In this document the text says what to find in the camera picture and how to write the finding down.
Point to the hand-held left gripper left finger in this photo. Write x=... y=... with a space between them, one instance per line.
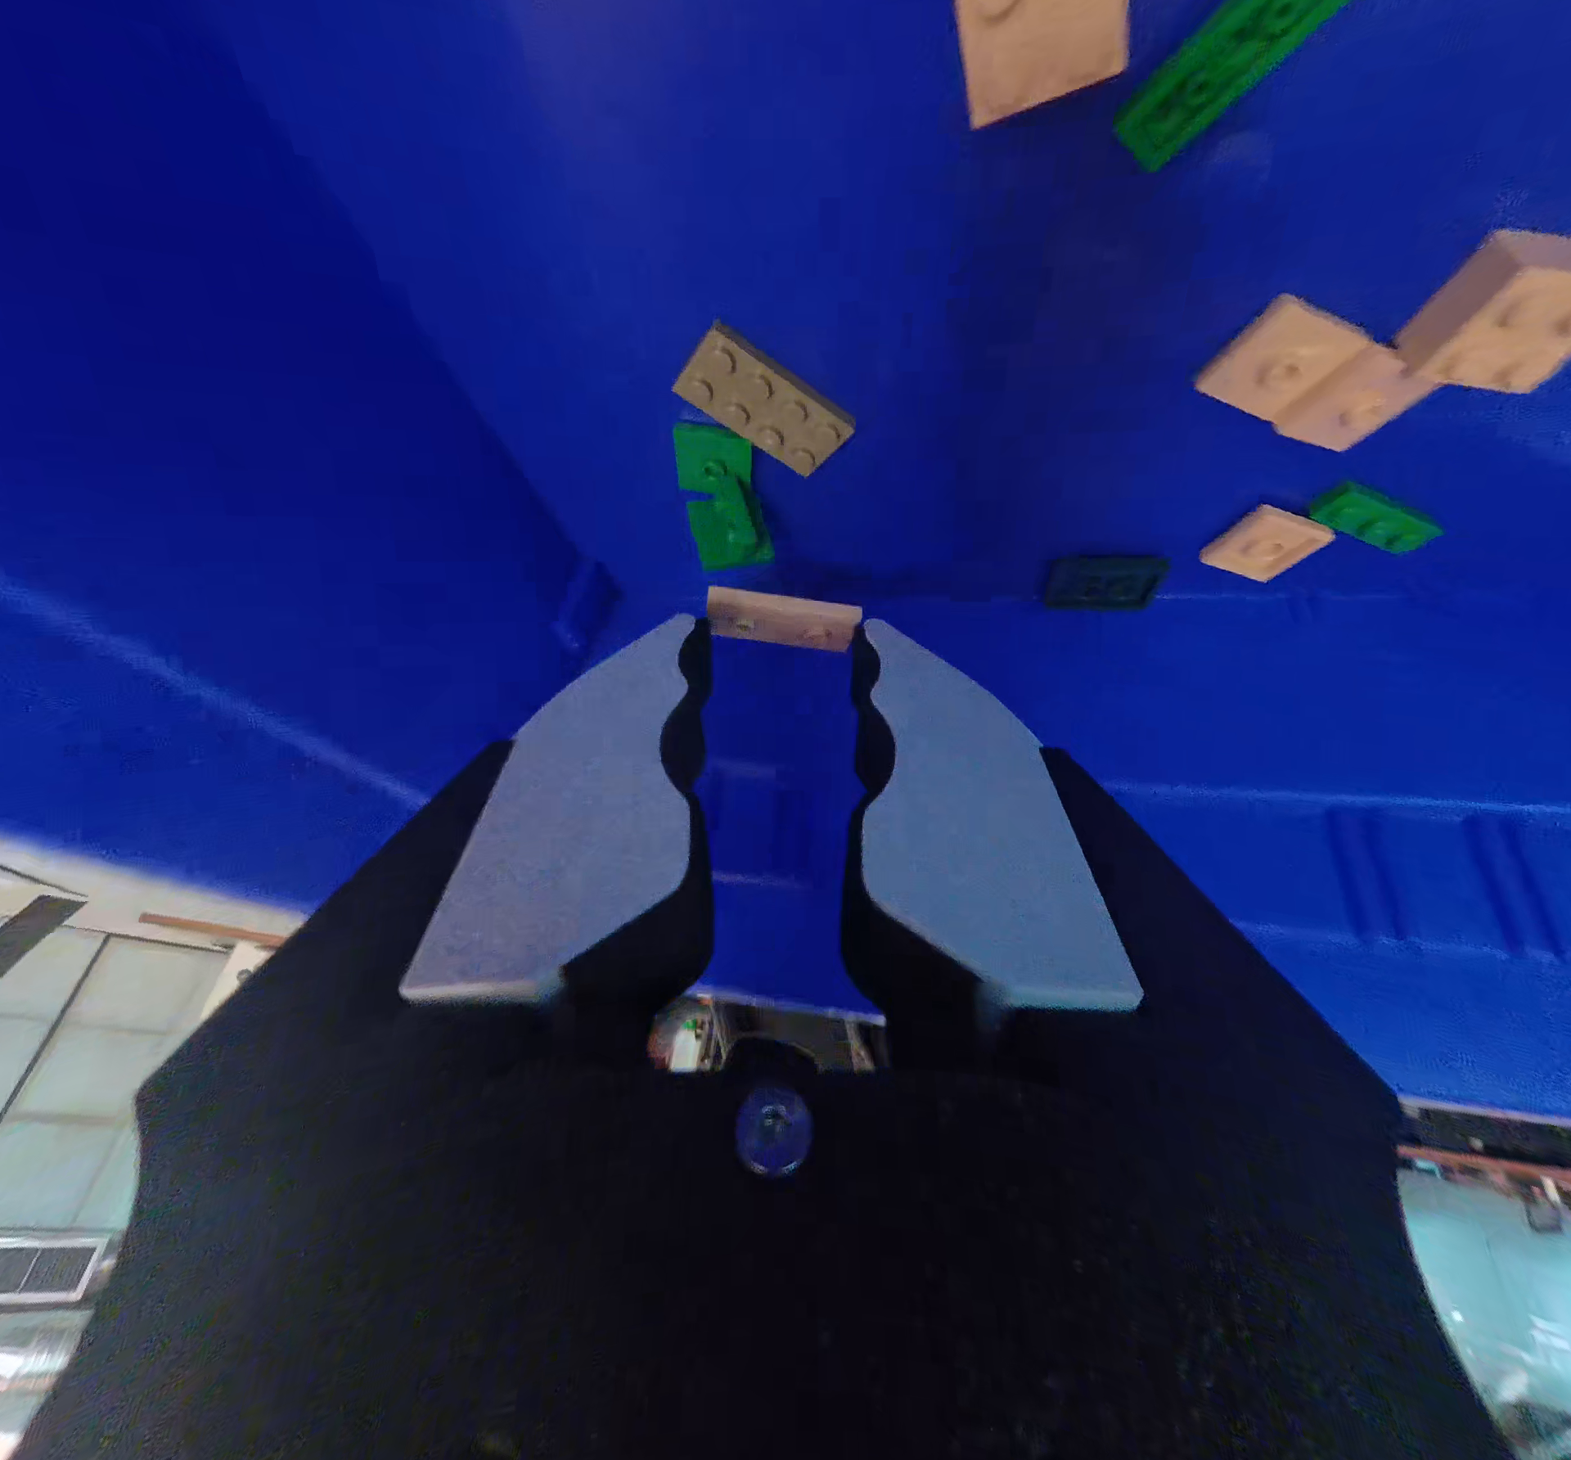
x=553 y=847

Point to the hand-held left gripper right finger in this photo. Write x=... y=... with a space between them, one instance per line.
x=983 y=859

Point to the tan two-stud plate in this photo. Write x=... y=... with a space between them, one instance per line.
x=783 y=620

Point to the blue plastic bin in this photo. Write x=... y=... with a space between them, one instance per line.
x=492 y=258

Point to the dark green plate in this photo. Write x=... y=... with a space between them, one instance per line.
x=1106 y=581

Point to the small green plate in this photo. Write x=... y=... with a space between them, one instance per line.
x=1375 y=516
x=713 y=458
x=734 y=531

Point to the small tan plate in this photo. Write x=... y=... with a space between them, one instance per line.
x=1264 y=539

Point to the tan eight-stud plate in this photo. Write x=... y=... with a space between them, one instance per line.
x=765 y=400

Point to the tan flat plate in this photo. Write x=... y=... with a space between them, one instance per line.
x=1308 y=374

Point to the tan thick brick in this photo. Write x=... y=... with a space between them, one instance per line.
x=1498 y=314

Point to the long green plate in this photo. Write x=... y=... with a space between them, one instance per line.
x=1253 y=31

